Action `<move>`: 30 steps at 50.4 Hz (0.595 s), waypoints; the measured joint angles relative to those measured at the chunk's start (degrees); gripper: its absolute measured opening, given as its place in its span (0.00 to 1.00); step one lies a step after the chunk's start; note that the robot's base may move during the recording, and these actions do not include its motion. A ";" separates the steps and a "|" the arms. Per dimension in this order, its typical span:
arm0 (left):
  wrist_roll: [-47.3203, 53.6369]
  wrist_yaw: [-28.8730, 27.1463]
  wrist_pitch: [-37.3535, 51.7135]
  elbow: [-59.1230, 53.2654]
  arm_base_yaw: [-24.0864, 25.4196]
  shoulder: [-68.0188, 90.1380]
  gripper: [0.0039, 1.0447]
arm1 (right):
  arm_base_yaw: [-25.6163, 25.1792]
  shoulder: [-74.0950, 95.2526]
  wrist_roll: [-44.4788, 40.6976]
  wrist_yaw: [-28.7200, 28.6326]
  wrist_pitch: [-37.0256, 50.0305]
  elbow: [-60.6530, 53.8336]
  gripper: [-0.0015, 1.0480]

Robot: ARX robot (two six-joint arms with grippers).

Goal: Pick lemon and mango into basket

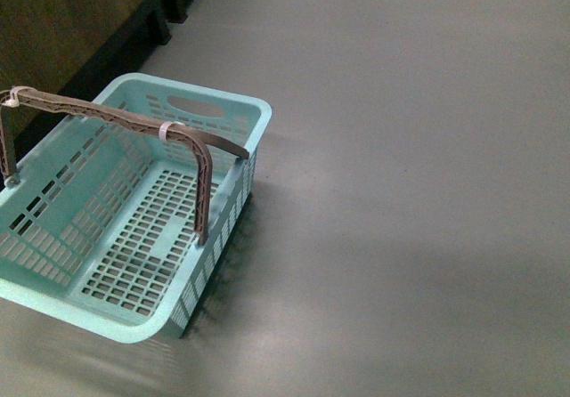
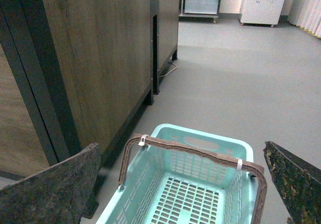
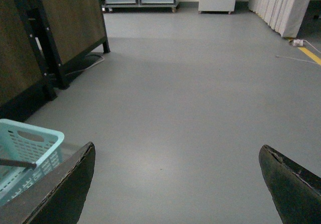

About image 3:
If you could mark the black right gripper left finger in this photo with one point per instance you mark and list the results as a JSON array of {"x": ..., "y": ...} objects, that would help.
[{"x": 59, "y": 196}]

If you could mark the light blue plastic basket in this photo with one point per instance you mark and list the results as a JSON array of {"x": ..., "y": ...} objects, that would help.
[{"x": 27, "y": 143}]

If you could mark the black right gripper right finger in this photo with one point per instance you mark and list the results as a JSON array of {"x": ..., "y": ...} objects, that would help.
[{"x": 295, "y": 190}]

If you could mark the white power strip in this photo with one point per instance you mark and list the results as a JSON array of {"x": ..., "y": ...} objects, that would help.
[{"x": 298, "y": 42}]

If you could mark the white folding partition screen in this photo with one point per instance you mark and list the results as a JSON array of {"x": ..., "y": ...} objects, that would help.
[{"x": 283, "y": 16}]

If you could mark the dark wooden shelf unit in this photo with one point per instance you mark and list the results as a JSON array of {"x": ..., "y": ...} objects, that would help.
[{"x": 43, "y": 43}]

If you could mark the brown basket handle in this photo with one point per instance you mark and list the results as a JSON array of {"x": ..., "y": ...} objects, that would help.
[{"x": 17, "y": 163}]

